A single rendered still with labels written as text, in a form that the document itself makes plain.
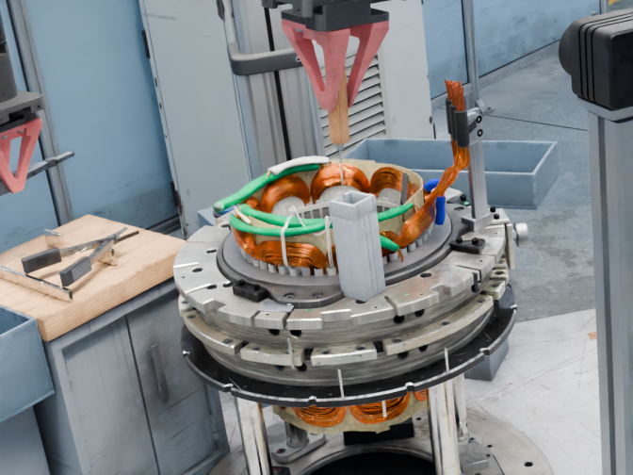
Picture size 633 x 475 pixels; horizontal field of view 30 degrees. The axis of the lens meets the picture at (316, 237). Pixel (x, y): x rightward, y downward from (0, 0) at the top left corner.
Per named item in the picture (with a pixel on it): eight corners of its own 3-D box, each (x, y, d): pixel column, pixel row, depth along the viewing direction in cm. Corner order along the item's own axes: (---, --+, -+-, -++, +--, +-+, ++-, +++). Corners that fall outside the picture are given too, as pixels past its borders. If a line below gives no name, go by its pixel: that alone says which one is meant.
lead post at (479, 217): (494, 223, 113) (485, 106, 108) (475, 232, 112) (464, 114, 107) (480, 219, 114) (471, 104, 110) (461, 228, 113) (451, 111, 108)
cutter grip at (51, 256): (25, 274, 120) (23, 260, 120) (23, 272, 121) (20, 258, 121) (62, 262, 122) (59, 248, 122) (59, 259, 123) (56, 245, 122)
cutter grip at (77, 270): (68, 287, 116) (64, 272, 116) (61, 286, 117) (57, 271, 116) (92, 270, 119) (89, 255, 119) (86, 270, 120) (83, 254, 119)
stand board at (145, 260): (48, 342, 114) (42, 320, 113) (-56, 301, 127) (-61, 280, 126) (200, 263, 127) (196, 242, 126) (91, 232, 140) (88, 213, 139)
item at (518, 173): (568, 351, 152) (557, 140, 141) (547, 394, 143) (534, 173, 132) (388, 334, 162) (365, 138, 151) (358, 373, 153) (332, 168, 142)
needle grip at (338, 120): (346, 144, 97) (341, 73, 95) (326, 143, 98) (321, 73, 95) (352, 139, 98) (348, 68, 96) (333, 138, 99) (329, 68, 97)
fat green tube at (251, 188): (223, 222, 110) (219, 204, 109) (196, 215, 112) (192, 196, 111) (332, 171, 119) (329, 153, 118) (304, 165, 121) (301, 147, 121)
